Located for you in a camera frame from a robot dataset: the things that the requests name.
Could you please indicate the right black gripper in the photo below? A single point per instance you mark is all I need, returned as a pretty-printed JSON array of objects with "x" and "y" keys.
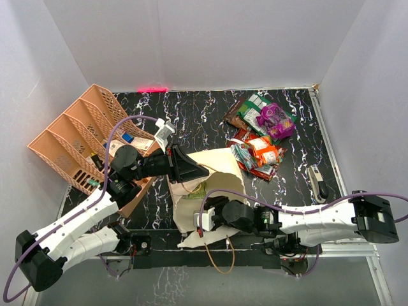
[{"x": 217, "y": 203}]

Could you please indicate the purple snack bag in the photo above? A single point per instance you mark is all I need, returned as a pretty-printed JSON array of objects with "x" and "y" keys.
[{"x": 276, "y": 121}]

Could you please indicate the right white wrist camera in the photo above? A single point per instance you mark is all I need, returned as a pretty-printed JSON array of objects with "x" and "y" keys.
[{"x": 204, "y": 222}]

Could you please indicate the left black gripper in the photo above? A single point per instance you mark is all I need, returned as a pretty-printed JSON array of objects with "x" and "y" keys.
[{"x": 183, "y": 168}]

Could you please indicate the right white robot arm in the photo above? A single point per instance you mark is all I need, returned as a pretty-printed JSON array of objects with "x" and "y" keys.
[{"x": 358, "y": 215}]

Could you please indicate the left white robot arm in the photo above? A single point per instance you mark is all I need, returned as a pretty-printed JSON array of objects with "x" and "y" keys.
[{"x": 45, "y": 255}]

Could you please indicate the black marker pen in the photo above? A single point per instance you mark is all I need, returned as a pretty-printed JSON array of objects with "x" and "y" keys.
[{"x": 99, "y": 164}]

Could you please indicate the red snack packet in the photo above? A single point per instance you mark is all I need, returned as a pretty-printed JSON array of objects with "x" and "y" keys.
[{"x": 265, "y": 172}]

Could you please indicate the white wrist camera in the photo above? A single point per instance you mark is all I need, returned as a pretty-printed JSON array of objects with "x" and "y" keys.
[
  {"x": 165, "y": 129},
  {"x": 204, "y": 222}
]

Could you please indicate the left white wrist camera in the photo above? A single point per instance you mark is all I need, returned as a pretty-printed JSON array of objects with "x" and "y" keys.
[{"x": 165, "y": 129}]

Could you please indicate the brown kettle chips bag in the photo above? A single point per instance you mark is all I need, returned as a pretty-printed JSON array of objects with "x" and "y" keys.
[{"x": 232, "y": 117}]

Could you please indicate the green small snack packet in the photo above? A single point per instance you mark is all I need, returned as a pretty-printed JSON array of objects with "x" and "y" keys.
[{"x": 199, "y": 192}]

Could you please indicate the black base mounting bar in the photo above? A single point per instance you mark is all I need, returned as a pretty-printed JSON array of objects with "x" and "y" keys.
[{"x": 159, "y": 248}]

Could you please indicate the orange snack packet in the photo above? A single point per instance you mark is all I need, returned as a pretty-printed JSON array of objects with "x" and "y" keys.
[{"x": 264, "y": 151}]

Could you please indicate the brown paper bag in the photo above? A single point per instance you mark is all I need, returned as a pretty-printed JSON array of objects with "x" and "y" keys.
[{"x": 225, "y": 179}]

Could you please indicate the pink compartment tray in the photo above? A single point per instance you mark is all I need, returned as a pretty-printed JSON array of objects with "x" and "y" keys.
[{"x": 144, "y": 184}]

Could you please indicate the small blue box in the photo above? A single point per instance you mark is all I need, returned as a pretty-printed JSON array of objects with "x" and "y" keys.
[{"x": 128, "y": 138}]

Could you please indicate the green snack bag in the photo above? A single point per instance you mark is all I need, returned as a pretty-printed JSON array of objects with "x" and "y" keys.
[{"x": 251, "y": 108}]

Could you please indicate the teal snack packet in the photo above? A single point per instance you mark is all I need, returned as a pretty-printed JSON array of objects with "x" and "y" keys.
[{"x": 243, "y": 156}]

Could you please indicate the white round bottle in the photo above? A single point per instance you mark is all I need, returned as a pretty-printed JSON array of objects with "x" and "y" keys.
[{"x": 114, "y": 146}]

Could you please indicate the aluminium frame rail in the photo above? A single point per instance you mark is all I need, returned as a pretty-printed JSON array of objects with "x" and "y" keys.
[{"x": 350, "y": 247}]

